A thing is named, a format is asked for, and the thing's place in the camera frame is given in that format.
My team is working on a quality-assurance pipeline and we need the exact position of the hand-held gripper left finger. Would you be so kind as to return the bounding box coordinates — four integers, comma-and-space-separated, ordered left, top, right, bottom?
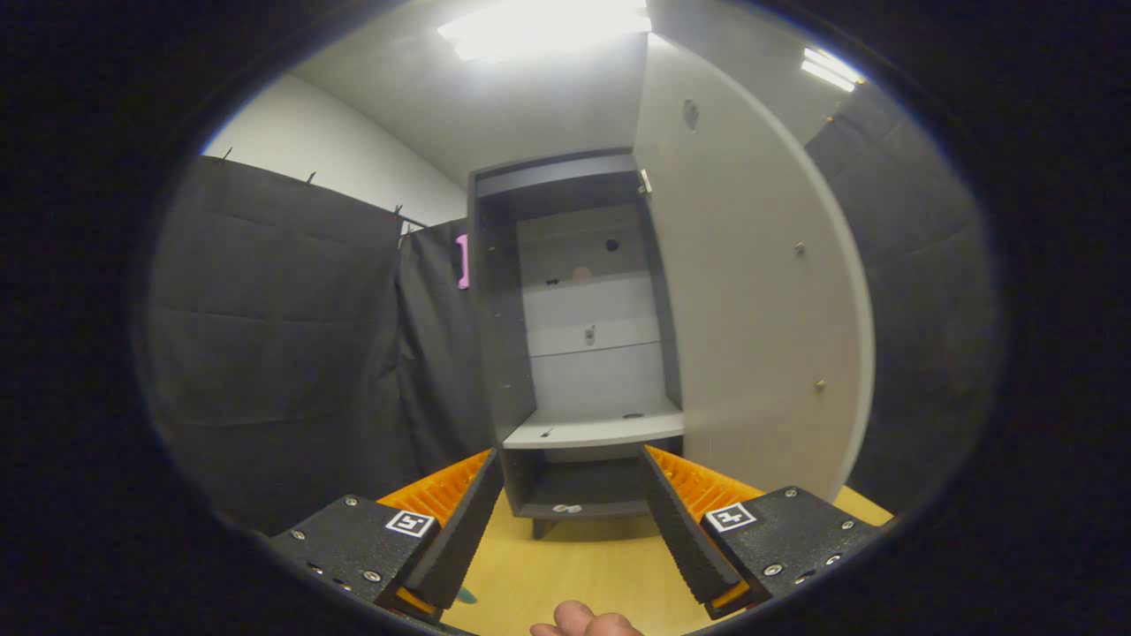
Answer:
268, 449, 506, 625

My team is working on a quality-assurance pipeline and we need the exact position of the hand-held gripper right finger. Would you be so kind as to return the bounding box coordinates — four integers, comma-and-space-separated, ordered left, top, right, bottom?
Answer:
640, 444, 886, 622

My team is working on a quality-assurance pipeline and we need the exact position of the black backdrop cloth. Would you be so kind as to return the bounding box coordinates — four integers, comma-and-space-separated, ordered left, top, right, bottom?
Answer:
141, 84, 1004, 535

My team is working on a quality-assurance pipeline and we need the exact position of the long ceiling light panel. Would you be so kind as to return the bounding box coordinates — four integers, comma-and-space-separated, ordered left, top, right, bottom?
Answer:
802, 47, 862, 92

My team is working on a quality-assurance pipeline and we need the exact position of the large ceiling light panel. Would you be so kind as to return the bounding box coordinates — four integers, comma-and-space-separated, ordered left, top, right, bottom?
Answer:
437, 0, 650, 63

